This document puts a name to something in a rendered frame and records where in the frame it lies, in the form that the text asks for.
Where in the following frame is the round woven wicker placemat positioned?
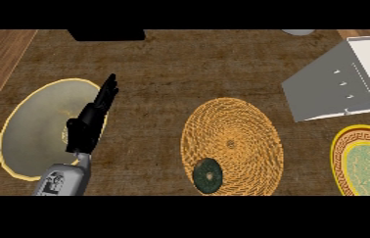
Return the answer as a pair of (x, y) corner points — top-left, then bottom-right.
(180, 97), (284, 197)

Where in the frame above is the dark green bell pepper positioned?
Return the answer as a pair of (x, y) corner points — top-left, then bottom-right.
(190, 158), (224, 195)

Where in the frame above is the black appliance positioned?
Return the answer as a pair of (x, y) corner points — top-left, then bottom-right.
(66, 28), (147, 42)

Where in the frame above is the pale yellow-rimmed plate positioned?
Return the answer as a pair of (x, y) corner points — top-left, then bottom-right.
(0, 77), (110, 182)

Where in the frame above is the grey round object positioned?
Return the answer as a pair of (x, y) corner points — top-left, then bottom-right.
(280, 28), (317, 37)

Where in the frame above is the yellow patterned green plate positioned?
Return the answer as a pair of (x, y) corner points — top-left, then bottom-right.
(330, 124), (370, 197)

